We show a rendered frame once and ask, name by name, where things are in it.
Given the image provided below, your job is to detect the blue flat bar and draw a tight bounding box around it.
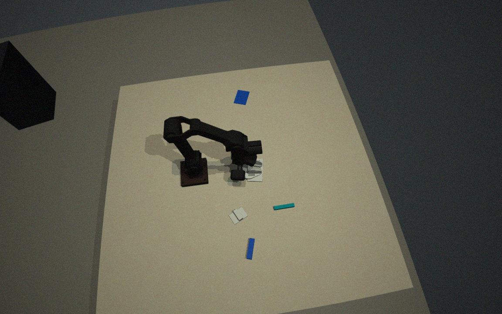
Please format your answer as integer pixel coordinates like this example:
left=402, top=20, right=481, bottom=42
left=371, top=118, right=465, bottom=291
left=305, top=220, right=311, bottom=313
left=247, top=238, right=255, bottom=260

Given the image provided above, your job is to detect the teal flat bar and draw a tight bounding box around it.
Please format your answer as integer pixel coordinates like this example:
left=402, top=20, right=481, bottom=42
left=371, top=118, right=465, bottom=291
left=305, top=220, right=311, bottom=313
left=274, top=203, right=295, bottom=210

